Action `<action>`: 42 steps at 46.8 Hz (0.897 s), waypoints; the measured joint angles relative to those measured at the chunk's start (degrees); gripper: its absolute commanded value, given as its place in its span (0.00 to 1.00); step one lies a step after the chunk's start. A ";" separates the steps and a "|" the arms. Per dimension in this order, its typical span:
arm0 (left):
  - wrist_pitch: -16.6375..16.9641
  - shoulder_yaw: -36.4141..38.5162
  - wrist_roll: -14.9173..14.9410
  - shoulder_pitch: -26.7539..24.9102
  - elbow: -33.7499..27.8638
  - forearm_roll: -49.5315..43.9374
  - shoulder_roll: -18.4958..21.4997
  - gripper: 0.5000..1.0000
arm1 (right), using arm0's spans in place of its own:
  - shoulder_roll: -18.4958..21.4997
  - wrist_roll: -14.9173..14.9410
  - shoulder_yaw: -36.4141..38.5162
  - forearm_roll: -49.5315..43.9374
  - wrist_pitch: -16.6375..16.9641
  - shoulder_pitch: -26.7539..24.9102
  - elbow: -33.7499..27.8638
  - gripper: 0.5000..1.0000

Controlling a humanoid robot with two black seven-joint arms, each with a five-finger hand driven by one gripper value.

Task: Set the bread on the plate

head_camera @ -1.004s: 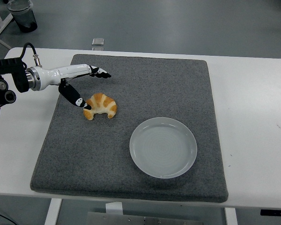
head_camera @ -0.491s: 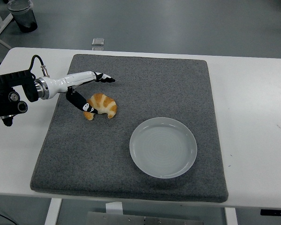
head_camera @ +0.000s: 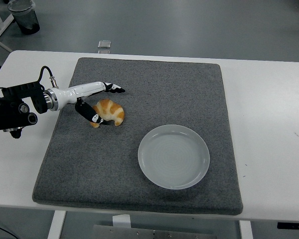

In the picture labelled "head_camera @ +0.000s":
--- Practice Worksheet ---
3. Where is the light grey round plate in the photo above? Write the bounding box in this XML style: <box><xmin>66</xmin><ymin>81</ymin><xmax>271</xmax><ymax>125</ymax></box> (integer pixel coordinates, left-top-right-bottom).
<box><xmin>138</xmin><ymin>124</ymin><xmax>211</xmax><ymax>190</ymax></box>

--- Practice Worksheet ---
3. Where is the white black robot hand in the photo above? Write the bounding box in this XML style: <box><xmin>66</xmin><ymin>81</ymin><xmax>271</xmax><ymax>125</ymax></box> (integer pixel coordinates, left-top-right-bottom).
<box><xmin>55</xmin><ymin>81</ymin><xmax>127</xmax><ymax>126</ymax></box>

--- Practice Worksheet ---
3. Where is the white desk frame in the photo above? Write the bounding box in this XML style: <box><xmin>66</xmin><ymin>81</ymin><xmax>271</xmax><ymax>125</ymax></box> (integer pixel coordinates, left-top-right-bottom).
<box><xmin>0</xmin><ymin>0</ymin><xmax>14</xmax><ymax>53</ymax></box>

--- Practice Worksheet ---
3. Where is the black table control panel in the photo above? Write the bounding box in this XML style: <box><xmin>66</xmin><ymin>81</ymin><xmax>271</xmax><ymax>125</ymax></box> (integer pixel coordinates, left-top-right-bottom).
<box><xmin>277</xmin><ymin>221</ymin><xmax>299</xmax><ymax>230</ymax></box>

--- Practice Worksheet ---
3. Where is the golden croissant bread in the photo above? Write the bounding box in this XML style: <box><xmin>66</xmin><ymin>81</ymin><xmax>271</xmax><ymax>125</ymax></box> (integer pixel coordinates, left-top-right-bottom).
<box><xmin>90</xmin><ymin>98</ymin><xmax>125</xmax><ymax>128</ymax></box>

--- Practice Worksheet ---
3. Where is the black trash bin with bag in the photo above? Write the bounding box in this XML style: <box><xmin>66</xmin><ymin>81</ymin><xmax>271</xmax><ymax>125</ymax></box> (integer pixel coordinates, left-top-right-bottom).
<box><xmin>6</xmin><ymin>0</ymin><xmax>40</xmax><ymax>35</ymax></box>

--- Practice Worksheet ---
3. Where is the white table leg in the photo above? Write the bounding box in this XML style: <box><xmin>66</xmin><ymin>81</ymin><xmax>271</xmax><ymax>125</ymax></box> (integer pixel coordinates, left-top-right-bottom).
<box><xmin>239</xmin><ymin>220</ymin><xmax>254</xmax><ymax>239</ymax></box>
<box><xmin>47</xmin><ymin>210</ymin><xmax>67</xmax><ymax>239</ymax></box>

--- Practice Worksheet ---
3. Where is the grey square felt mat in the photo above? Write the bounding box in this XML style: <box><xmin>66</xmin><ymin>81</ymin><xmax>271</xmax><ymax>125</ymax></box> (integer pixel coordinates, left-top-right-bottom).
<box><xmin>31</xmin><ymin>57</ymin><xmax>244</xmax><ymax>216</ymax></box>

